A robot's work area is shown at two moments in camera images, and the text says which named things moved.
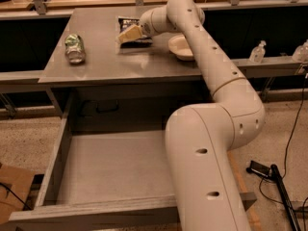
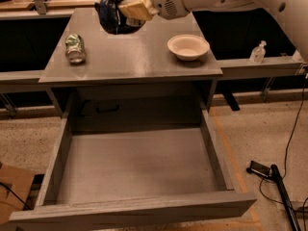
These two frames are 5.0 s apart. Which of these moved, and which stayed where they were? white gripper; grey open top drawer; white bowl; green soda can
Moved: white gripper
Stayed: grey open top drawer; white bowl; green soda can
